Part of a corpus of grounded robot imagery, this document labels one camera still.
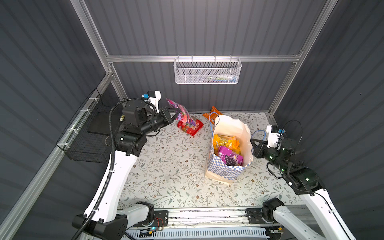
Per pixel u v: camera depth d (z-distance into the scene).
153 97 0.55
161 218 0.73
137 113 0.44
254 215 0.74
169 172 0.89
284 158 0.50
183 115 0.63
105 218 0.36
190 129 1.05
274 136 0.57
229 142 0.82
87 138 0.72
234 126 0.84
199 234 0.77
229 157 0.77
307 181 0.44
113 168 0.40
